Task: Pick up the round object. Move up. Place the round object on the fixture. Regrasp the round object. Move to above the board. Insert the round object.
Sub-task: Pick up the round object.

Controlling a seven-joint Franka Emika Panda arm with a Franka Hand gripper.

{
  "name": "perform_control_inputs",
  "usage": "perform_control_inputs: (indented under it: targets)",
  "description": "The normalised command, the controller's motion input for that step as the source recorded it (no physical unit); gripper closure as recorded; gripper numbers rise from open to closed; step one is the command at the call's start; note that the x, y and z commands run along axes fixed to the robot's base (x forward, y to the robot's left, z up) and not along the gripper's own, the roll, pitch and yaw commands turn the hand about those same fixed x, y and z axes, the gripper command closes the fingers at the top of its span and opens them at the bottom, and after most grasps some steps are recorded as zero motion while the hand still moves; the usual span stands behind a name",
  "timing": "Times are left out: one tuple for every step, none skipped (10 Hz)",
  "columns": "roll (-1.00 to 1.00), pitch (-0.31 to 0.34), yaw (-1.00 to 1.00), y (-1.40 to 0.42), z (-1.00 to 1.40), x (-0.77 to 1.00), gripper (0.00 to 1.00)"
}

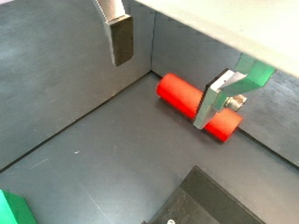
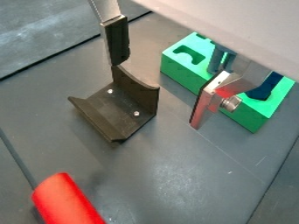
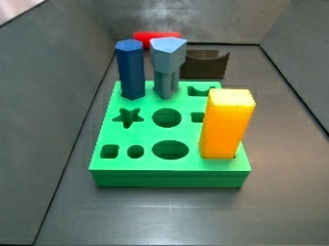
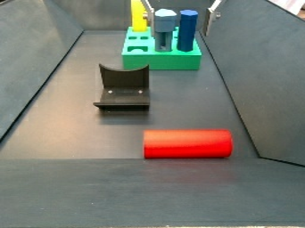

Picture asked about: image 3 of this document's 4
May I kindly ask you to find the red cylinder peg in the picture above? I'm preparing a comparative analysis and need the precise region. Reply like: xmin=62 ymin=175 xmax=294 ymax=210
xmin=133 ymin=31 xmax=180 ymax=49

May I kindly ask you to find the yellow square block peg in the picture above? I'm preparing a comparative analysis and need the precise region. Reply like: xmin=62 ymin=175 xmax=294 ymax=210
xmin=199 ymin=88 xmax=255 ymax=159

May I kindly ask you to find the light blue pentagonal peg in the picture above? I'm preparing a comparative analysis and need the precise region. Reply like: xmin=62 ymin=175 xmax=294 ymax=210
xmin=149 ymin=37 xmax=187 ymax=99

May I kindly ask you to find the black curved cradle stand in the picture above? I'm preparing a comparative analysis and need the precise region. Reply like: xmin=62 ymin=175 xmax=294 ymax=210
xmin=180 ymin=50 xmax=230 ymax=79

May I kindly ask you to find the green shape sorter board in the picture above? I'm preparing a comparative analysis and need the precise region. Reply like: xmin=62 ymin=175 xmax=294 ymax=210
xmin=88 ymin=81 xmax=250 ymax=187

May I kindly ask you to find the dark blue hexagonal peg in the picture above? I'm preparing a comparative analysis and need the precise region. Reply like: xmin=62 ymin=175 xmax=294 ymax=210
xmin=115 ymin=39 xmax=145 ymax=100

